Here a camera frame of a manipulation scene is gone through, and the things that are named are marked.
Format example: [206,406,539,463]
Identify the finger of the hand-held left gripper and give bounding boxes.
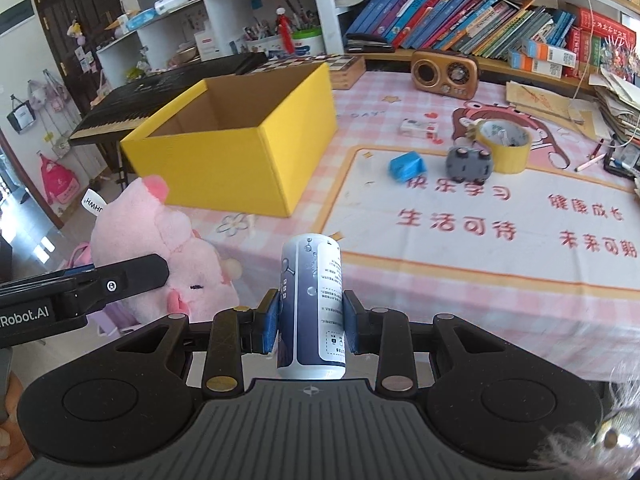
[60,254,170,318]

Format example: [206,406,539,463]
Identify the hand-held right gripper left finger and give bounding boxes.
[112,287,282,395]

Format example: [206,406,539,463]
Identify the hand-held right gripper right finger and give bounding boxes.
[342,290,506,395]

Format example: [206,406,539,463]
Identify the pink plush pig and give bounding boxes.
[82,175,242,325]

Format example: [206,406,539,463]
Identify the blue white can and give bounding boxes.
[276,233,348,380]

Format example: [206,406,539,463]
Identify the yellow cardboard box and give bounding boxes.
[119,62,338,219]

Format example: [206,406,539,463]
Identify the blue toy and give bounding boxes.
[389,151,426,184]

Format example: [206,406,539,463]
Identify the grey toy car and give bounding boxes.
[446,146,494,187]

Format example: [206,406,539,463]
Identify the small white box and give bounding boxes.
[398,119,440,142]

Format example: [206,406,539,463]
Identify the yellow tape roll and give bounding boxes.
[472,120,533,173]

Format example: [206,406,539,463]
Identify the pink checked cloth desktop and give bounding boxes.
[185,55,640,376]

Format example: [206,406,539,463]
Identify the pink backpack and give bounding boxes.
[37,152,81,206]

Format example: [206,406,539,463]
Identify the black electronic keyboard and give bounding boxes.
[67,52,268,148]

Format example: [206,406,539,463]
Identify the white tote bag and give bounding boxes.
[6,95,36,133]

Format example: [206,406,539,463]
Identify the white box with red label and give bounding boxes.
[194,30,221,61]

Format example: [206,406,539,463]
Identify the wooden chessboard box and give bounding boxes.
[252,54,367,91]

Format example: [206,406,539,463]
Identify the white and blue pen holder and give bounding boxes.
[242,35,296,56]

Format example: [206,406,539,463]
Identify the brown retro radio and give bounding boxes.
[411,50,480,101]

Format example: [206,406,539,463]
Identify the dark wooden door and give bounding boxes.
[27,0,126,121]

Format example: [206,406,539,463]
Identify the green and white pen holder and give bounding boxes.
[290,30,326,57]

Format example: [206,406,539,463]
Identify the black stapler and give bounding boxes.
[346,32,396,53]

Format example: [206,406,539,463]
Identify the pink pen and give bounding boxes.
[575,152,607,172]

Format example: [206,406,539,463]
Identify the brown paper envelopes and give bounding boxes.
[505,80,601,136]

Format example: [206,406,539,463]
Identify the orange and white carton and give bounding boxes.
[522,37,576,68]
[509,50,566,78]

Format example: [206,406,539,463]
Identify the white shelf unit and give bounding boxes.
[95,0,351,86]

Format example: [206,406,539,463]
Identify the row of colourful books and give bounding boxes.
[345,0,576,61]

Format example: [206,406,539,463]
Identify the stack of loose papers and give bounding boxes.
[590,67,640,146]

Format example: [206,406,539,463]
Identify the red book set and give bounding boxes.
[567,7,638,68]

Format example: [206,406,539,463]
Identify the fluffy grey keychain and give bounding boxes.
[530,360,640,480]

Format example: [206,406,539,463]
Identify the white cable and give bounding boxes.
[570,0,601,103]

